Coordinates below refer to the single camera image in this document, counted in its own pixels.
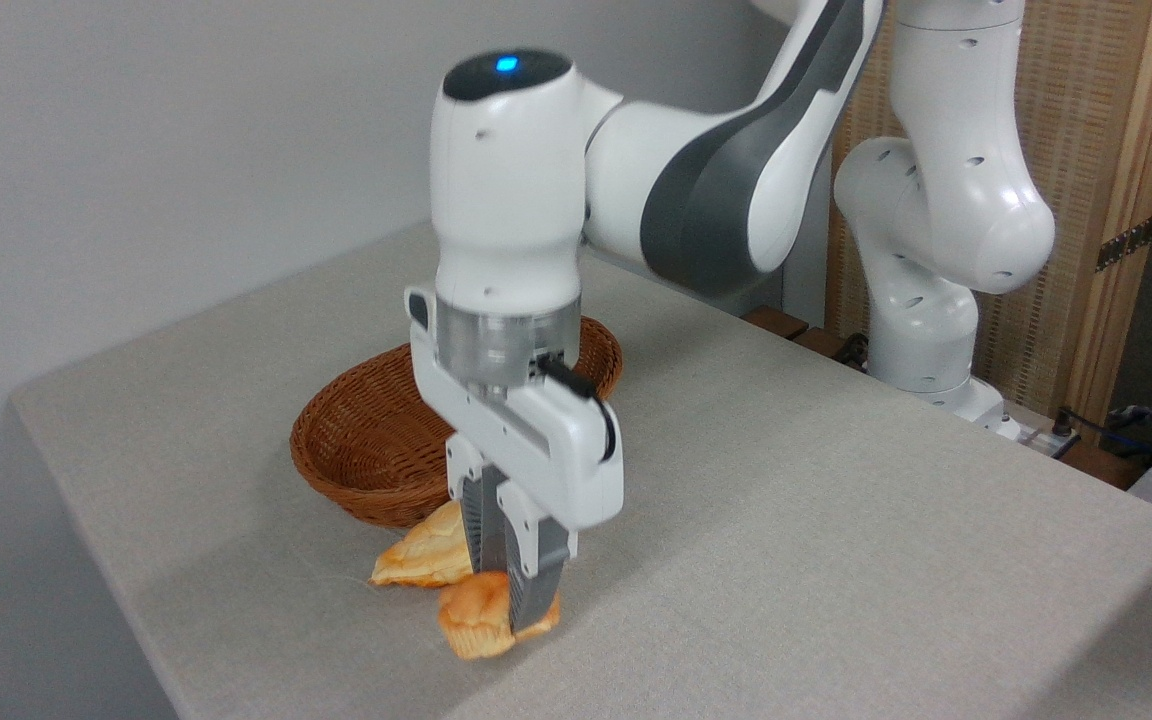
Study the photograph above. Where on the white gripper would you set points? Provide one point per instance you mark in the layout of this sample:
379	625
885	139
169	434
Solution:
546	450

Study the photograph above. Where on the round knotted bread roll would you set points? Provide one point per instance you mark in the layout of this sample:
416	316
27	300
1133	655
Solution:
471	620

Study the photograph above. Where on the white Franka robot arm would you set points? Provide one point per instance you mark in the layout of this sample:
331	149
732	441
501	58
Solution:
506	200

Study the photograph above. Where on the long braided bread loaf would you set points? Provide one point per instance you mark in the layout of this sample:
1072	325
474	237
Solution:
426	555

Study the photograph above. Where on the brown wicker basket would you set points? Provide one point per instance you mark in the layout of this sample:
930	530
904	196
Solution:
366	450

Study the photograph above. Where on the dark metal screen hinge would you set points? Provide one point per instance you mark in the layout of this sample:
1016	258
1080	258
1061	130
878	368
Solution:
1124	244

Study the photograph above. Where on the wooden folding screen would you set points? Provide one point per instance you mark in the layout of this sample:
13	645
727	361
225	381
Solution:
1086	100

